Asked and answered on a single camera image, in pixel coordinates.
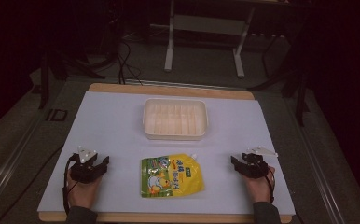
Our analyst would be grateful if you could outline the black tripod stand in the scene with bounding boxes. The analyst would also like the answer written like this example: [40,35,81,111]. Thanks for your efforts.
[248,29,312,127]

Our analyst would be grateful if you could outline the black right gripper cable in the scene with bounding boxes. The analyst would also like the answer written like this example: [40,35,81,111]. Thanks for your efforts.
[263,174,277,205]

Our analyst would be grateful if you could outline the white plastic tray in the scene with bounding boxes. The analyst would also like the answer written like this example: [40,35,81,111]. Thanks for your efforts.
[142,97,209,141]

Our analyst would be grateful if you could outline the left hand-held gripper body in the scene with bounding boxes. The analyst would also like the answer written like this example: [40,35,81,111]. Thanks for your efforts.
[70,145,100,185]

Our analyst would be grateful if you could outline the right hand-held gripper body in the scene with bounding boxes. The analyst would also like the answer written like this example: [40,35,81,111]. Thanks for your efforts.
[239,146,279,180]

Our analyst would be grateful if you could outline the white metal stand frame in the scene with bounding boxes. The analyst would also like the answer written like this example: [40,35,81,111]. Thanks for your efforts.
[163,0,257,79]

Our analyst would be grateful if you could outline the black floor cable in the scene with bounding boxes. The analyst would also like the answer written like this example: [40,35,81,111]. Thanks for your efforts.
[0,145,64,224]

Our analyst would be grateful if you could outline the black floor cables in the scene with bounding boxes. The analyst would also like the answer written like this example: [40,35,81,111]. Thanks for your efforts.
[115,39,145,87]

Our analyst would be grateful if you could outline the person's right hand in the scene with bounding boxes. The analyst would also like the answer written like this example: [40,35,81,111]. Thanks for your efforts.
[241,165,277,205]

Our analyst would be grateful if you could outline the aluminium floor rail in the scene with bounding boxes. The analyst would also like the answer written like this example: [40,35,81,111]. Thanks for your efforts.
[0,116,47,216]
[288,98,349,224]

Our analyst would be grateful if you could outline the white table mat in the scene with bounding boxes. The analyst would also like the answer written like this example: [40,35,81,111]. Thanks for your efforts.
[36,91,297,217]

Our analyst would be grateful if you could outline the person's left hand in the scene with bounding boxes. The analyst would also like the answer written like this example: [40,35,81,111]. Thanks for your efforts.
[66,168,104,210]

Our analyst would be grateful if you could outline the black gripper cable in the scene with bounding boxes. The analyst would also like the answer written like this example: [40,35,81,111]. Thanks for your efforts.
[263,174,277,205]
[62,153,80,217]

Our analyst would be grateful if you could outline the black rectangular bracket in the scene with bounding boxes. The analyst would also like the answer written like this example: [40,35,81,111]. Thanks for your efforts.
[45,108,68,122]

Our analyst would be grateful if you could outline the yellow green spouted pouch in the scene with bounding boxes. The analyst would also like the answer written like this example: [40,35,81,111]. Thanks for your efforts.
[140,152,206,199]

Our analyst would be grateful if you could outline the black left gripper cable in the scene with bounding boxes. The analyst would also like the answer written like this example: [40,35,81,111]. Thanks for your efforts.
[62,153,80,217]

